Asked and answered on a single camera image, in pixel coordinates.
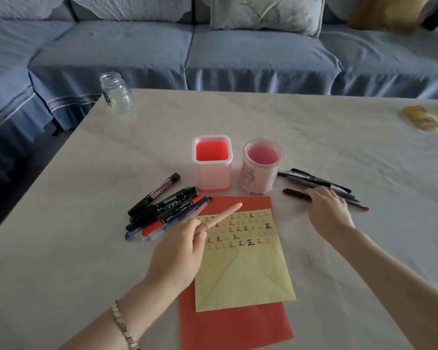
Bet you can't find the yellow paper with written characters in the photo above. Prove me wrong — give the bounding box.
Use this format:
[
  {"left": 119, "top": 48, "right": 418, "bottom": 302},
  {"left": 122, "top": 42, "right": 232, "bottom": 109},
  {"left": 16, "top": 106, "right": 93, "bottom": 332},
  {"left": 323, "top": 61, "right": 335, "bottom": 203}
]
[{"left": 195, "top": 208, "right": 297, "bottom": 313}]

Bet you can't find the person's right hand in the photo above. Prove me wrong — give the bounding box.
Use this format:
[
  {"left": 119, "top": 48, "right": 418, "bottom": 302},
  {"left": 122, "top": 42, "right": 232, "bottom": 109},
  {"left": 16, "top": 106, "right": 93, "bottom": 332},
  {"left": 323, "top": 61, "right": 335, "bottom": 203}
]
[{"left": 306, "top": 186, "right": 356, "bottom": 245}]

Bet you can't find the person's left hand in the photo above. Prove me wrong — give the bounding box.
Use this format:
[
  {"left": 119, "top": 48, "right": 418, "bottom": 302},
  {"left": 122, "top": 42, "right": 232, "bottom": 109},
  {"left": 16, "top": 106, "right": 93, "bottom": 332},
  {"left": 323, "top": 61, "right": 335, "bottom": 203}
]
[{"left": 144, "top": 202, "right": 243, "bottom": 294}]

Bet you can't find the blue covered sofa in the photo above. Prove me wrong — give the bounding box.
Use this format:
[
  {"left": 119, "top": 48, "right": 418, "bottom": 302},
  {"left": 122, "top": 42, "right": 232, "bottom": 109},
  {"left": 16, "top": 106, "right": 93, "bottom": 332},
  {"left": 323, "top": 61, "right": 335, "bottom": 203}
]
[{"left": 0, "top": 0, "right": 438, "bottom": 215}]

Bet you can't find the black pen with red tip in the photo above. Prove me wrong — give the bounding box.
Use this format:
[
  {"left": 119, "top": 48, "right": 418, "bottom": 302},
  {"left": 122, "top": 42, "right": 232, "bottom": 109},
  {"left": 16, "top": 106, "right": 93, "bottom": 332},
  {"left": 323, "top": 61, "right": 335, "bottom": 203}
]
[{"left": 283, "top": 188, "right": 370, "bottom": 212}]

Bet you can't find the yellow packet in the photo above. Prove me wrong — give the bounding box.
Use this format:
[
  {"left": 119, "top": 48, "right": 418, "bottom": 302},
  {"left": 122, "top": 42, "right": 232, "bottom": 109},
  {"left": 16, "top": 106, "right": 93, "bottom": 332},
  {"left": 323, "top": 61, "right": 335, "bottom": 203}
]
[{"left": 399, "top": 105, "right": 438, "bottom": 133}]

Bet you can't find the grey pen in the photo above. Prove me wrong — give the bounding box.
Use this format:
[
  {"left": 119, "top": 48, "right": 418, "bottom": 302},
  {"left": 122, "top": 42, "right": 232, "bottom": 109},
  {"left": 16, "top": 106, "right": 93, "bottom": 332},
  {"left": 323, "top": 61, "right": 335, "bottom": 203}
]
[{"left": 277, "top": 172, "right": 355, "bottom": 200}]

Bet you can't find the brown cushion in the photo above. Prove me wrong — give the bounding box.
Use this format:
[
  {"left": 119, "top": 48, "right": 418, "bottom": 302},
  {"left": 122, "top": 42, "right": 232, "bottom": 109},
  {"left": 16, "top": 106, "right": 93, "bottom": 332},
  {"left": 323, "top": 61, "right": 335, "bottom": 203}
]
[{"left": 348, "top": 0, "right": 433, "bottom": 33}]

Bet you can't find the square red pen holder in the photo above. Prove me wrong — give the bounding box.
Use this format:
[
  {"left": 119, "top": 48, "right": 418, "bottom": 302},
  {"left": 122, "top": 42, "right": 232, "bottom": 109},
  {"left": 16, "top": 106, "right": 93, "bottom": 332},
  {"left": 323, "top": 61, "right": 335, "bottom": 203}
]
[{"left": 192, "top": 135, "right": 234, "bottom": 193}]

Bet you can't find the silver link bracelet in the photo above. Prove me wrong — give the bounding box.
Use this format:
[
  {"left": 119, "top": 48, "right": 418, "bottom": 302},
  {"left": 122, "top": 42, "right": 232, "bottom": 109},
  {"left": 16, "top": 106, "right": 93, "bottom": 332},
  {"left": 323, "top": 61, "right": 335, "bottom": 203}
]
[{"left": 112, "top": 300, "right": 141, "bottom": 350}]

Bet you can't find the red paper sheet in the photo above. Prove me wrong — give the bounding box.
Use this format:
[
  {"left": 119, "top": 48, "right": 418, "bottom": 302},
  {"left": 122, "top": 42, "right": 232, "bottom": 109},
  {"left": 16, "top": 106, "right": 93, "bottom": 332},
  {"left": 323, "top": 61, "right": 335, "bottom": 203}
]
[{"left": 179, "top": 196, "right": 295, "bottom": 350}]

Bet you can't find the black and white pen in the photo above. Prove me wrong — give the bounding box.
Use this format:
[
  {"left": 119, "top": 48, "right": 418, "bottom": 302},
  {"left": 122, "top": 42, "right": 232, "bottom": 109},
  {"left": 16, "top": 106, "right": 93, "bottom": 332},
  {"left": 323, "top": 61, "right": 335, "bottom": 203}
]
[{"left": 290, "top": 168, "right": 352, "bottom": 194}]

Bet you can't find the pale floral cushion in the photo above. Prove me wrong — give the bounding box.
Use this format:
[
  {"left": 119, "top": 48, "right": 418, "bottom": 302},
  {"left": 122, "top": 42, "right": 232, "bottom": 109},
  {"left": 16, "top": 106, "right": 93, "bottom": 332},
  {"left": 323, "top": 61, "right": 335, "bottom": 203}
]
[{"left": 208, "top": 0, "right": 326, "bottom": 38}]

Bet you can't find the person's left forearm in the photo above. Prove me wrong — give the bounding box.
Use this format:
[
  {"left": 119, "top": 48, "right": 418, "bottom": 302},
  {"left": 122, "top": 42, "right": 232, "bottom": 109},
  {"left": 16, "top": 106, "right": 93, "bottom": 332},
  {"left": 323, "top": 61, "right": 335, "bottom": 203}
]
[{"left": 58, "top": 279, "right": 185, "bottom": 350}]

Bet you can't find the person's right forearm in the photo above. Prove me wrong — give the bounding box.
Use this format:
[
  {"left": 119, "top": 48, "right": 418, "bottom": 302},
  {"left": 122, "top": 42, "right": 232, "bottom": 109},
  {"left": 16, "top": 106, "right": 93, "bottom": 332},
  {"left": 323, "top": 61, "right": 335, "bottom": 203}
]
[{"left": 323, "top": 226, "right": 438, "bottom": 350}]

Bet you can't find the round pink pen holder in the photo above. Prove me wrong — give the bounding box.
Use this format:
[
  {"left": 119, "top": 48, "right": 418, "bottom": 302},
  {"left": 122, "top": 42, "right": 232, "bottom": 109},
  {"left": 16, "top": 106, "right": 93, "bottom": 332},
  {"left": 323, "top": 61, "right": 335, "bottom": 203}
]
[{"left": 239, "top": 138, "right": 285, "bottom": 196}]

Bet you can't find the pile of assorted marker pens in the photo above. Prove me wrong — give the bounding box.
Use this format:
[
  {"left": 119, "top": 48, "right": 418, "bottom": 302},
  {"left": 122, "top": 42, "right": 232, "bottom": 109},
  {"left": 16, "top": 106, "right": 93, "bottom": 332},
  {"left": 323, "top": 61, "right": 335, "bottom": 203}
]
[{"left": 125, "top": 173, "right": 213, "bottom": 242}]

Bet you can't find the clear glass jar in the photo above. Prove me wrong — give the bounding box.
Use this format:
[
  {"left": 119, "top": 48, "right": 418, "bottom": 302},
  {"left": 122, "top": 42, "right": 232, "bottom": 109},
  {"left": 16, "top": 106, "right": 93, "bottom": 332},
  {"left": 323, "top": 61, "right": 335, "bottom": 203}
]
[{"left": 100, "top": 71, "right": 134, "bottom": 115}]

